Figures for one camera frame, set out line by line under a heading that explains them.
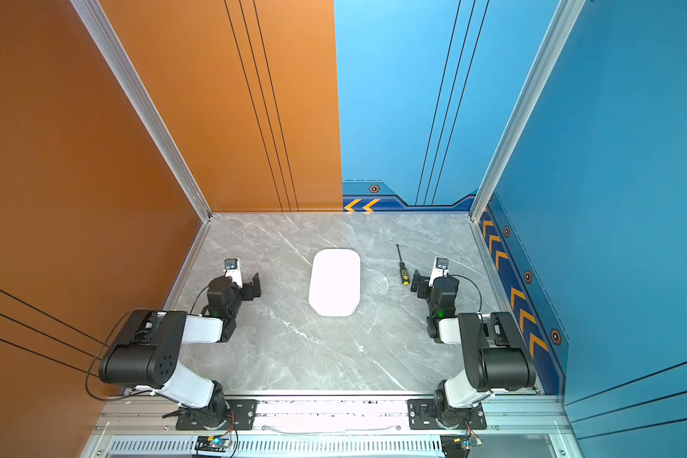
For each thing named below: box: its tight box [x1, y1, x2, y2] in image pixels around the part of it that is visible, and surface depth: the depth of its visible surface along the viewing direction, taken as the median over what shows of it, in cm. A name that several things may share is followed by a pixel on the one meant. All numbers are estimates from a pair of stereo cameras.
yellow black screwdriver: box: [395, 244, 411, 287], surface depth 101 cm
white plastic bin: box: [309, 249, 361, 317], surface depth 94 cm
